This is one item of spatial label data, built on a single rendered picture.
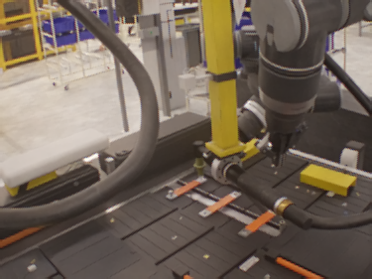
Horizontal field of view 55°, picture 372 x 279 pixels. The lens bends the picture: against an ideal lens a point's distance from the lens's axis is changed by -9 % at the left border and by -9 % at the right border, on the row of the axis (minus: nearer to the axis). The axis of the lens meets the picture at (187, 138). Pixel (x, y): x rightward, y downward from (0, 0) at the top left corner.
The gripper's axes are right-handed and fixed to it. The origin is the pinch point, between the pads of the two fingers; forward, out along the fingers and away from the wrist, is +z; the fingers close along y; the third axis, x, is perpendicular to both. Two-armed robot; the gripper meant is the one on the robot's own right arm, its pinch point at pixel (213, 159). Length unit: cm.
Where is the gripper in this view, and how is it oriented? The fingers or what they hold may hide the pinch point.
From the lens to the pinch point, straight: 113.0
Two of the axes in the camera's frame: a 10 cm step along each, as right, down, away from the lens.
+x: -4.6, -3.1, 8.3
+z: -7.2, 6.8, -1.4
